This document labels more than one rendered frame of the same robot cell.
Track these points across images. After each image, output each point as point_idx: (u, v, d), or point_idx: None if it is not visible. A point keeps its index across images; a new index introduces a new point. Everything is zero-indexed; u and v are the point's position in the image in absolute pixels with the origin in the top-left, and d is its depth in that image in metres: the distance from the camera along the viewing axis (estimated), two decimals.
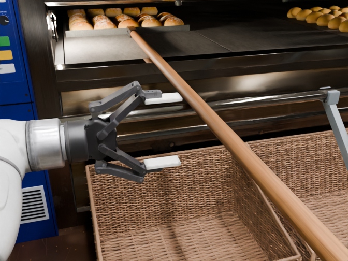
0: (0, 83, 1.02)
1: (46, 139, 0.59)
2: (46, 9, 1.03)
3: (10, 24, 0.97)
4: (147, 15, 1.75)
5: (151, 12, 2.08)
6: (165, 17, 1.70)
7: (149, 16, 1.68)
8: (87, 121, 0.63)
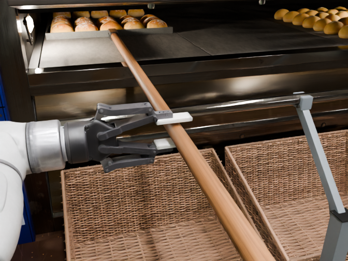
0: None
1: (46, 141, 0.59)
2: (17, 12, 1.01)
3: None
4: (131, 17, 1.73)
5: (138, 13, 2.07)
6: (148, 19, 1.68)
7: (132, 18, 1.66)
8: (87, 122, 0.63)
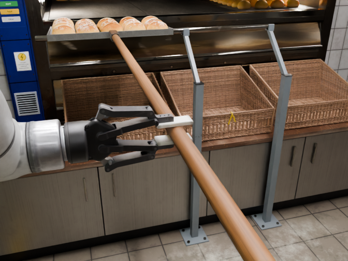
0: (12, 27, 1.89)
1: (46, 140, 0.59)
2: None
3: None
4: (132, 18, 1.74)
5: None
6: (149, 21, 1.69)
7: (133, 19, 1.67)
8: (87, 121, 0.63)
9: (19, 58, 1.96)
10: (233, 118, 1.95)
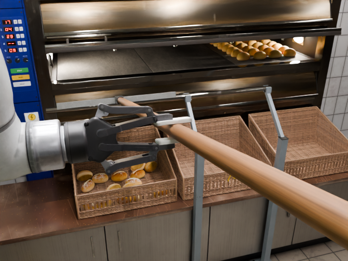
0: (23, 91, 1.99)
1: (46, 133, 0.60)
2: None
3: (29, 61, 1.93)
4: (141, 171, 2.22)
5: None
6: (144, 165, 2.30)
7: (134, 179, 2.12)
8: (86, 120, 0.64)
9: (29, 118, 2.06)
10: None
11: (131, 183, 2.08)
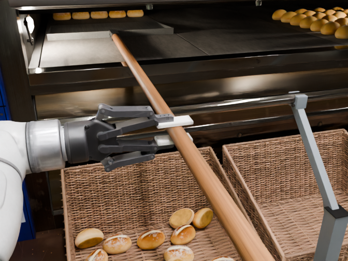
0: None
1: (46, 140, 0.59)
2: (17, 13, 1.03)
3: None
4: (189, 229, 1.25)
5: (137, 14, 2.09)
6: None
7: (180, 250, 1.16)
8: (87, 121, 0.63)
9: None
10: None
11: (177, 260, 1.11)
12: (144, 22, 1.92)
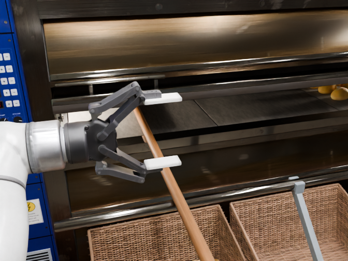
0: None
1: (46, 141, 0.59)
2: None
3: (23, 122, 1.13)
4: None
5: None
6: None
7: None
8: (87, 122, 0.63)
9: None
10: None
11: None
12: None
